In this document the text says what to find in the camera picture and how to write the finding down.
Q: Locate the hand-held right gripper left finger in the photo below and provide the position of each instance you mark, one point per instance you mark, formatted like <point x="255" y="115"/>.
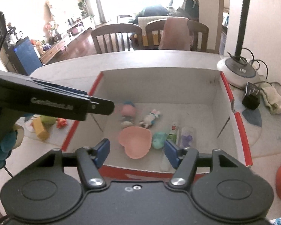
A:
<point x="102" y="151"/>

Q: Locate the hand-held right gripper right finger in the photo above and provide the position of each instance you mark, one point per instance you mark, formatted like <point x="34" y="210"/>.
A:
<point x="172" y="153"/>

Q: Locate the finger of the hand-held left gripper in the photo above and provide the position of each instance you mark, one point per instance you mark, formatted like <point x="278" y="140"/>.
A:
<point x="72" y="91"/>
<point x="101" y="107"/>

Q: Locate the teal toy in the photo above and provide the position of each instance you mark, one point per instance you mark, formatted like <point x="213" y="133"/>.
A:
<point x="159" y="140"/>

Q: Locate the pink doll figure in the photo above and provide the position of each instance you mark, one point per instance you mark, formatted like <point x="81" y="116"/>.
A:
<point x="127" y="111"/>

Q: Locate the green round toy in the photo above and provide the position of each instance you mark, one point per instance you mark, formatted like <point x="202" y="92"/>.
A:
<point x="48" y="120"/>

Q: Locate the pink heart dish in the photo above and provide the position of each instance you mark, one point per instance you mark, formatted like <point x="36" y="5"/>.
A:
<point x="134" y="140"/>

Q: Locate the yellow box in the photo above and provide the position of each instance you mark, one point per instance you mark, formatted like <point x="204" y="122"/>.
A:
<point x="41" y="130"/>

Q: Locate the white bunny figure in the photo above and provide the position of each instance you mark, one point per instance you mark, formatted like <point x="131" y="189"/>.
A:
<point x="149" y="119"/>

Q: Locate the red cardboard box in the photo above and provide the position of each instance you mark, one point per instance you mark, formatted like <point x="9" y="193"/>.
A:
<point x="154" y="86"/>

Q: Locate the person's left hand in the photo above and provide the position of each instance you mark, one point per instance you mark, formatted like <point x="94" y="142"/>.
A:
<point x="0" y="154"/>

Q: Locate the wooden TV cabinet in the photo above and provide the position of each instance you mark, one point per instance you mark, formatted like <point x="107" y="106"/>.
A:
<point x="60" y="44"/>

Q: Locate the pink flower bouquet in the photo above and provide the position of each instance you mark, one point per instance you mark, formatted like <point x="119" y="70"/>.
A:
<point x="51" y="28"/>

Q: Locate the wooden dining chair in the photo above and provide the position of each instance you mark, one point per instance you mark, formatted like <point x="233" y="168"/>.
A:
<point x="199" y="32"/>
<point x="117" y="28"/>

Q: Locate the grey curtain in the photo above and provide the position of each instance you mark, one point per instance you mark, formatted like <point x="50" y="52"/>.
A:
<point x="99" y="4"/>

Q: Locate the black power adapter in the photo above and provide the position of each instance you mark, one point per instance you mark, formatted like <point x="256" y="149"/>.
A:
<point x="250" y="100"/>

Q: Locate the pink towel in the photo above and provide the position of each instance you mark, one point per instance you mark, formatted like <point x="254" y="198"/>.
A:
<point x="175" y="35"/>

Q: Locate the grey desk lamp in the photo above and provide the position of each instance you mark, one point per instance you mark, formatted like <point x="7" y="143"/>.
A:
<point x="236" y="70"/>

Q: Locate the dark clothes pile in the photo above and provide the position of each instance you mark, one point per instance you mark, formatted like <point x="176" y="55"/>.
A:
<point x="154" y="10"/>

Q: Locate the beige cloth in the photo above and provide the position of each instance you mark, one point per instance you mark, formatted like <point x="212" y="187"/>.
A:
<point x="274" y="100"/>

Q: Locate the sofa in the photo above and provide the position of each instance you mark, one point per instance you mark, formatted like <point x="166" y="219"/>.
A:
<point x="189" y="7"/>

